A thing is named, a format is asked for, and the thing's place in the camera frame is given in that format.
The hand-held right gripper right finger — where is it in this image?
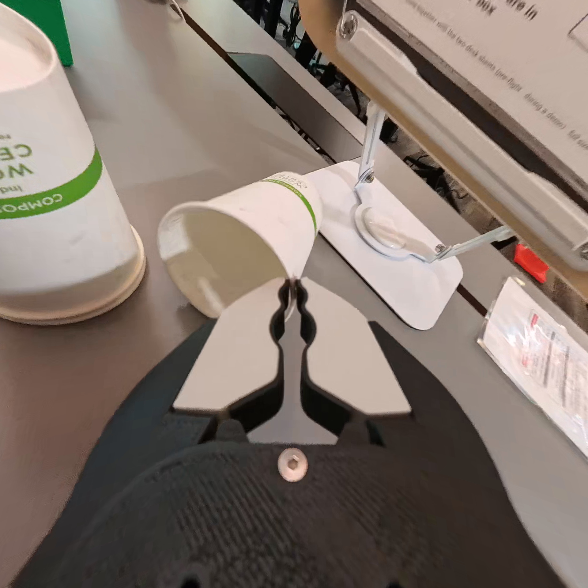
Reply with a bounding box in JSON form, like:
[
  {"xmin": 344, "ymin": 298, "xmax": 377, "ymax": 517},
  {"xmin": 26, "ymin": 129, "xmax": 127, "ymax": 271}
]
[{"xmin": 295, "ymin": 277, "xmax": 412, "ymax": 435}]

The orange traffic cone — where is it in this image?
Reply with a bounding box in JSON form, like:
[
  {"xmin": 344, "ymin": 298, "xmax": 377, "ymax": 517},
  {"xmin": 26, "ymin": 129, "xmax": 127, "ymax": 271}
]
[{"xmin": 513, "ymin": 243, "xmax": 549, "ymax": 284}]

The grey desk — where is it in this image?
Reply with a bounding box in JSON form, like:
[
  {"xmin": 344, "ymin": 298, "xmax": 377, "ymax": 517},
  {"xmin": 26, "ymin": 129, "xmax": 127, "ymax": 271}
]
[{"xmin": 0, "ymin": 0, "xmax": 588, "ymax": 588}]

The green plastic bin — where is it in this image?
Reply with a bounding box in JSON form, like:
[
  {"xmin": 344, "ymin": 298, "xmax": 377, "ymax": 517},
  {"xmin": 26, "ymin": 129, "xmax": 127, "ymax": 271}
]
[{"xmin": 25, "ymin": 0, "xmax": 74, "ymax": 68}]

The white paper cup green band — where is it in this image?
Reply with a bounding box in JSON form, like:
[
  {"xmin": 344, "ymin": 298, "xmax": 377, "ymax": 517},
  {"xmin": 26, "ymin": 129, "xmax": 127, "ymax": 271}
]
[
  {"xmin": 157, "ymin": 172, "xmax": 324, "ymax": 319},
  {"xmin": 0, "ymin": 2, "xmax": 147, "ymax": 325}
]

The dark desk cable flap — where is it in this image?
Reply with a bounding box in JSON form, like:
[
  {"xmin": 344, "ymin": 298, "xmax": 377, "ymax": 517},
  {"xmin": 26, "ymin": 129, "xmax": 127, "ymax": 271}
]
[{"xmin": 227, "ymin": 52, "xmax": 368, "ymax": 161}]

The printed instruction sheet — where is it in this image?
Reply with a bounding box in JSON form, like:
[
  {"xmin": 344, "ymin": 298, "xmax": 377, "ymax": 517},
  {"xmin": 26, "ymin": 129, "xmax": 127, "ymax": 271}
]
[{"xmin": 367, "ymin": 0, "xmax": 588, "ymax": 152}]

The laminated paper sheet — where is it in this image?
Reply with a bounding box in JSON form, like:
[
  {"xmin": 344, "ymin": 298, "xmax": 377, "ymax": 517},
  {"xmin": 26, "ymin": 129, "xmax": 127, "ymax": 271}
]
[{"xmin": 477, "ymin": 277, "xmax": 588, "ymax": 460}]

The wooden document stand white base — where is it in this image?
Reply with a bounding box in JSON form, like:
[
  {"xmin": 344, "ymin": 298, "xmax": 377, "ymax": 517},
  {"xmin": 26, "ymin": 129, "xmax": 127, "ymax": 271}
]
[{"xmin": 298, "ymin": 0, "xmax": 588, "ymax": 330}]

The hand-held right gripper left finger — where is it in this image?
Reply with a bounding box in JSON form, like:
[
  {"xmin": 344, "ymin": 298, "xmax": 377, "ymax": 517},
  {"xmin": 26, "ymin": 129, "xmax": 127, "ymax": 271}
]
[{"xmin": 172, "ymin": 277, "xmax": 291, "ymax": 432}]

